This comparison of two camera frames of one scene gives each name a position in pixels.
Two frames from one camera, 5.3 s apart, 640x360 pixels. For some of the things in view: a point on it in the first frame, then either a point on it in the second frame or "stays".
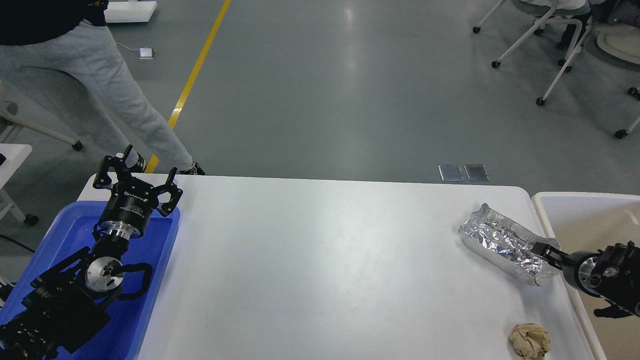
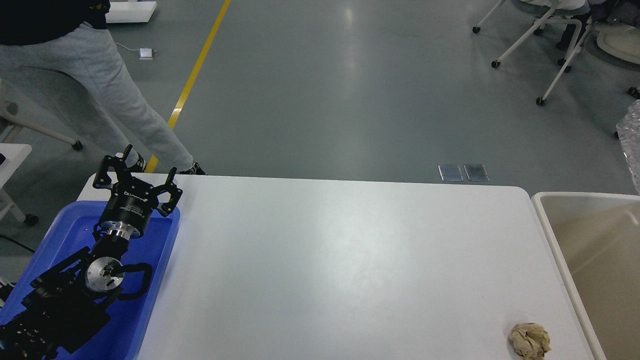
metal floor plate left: x=450 y=173 stays
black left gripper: x=129 y=208 stays
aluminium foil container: x=492 y=235 -> x=628 y=131
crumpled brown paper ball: x=531 y=341 stays
